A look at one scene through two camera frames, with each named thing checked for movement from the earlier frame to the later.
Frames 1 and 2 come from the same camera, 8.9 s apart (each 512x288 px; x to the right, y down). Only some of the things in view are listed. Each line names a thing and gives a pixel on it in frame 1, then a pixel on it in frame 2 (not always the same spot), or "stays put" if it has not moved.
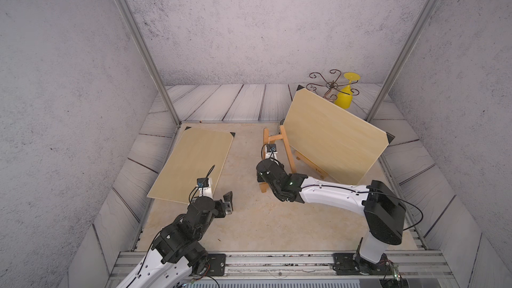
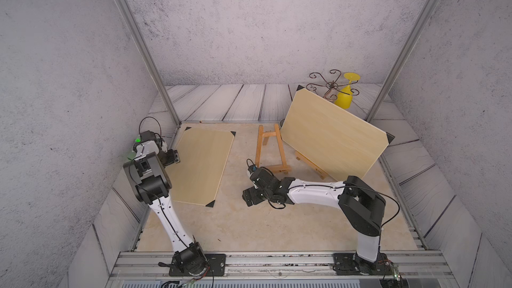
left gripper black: (221, 212) to (173, 157)
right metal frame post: (411, 43) stays put
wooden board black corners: (349, 143) stays put
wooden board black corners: (193, 156) stays put
